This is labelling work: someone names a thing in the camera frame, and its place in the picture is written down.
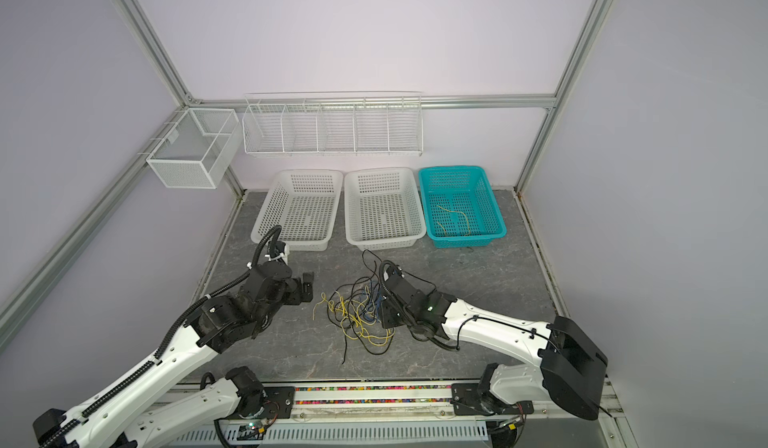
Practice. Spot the white mesh wall box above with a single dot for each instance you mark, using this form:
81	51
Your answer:
198	148

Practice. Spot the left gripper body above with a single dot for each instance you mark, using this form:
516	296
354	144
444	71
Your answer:
293	296

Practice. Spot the middle white plastic basket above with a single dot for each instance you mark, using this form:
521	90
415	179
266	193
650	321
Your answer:
382	209

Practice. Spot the teal plastic basket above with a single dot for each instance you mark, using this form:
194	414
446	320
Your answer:
460	208

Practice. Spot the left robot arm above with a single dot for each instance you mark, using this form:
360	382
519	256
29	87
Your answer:
123	415

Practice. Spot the white plastic basket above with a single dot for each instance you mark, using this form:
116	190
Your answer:
382	209
304	203

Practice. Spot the white wire wall rack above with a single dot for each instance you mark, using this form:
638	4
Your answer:
333	123

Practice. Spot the left white plastic basket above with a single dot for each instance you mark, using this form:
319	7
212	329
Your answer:
304	203

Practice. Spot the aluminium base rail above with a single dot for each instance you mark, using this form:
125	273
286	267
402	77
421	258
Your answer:
384	413

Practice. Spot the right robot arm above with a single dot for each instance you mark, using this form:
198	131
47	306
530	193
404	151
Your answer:
555	361

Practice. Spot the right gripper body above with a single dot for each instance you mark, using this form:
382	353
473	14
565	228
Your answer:
392	318

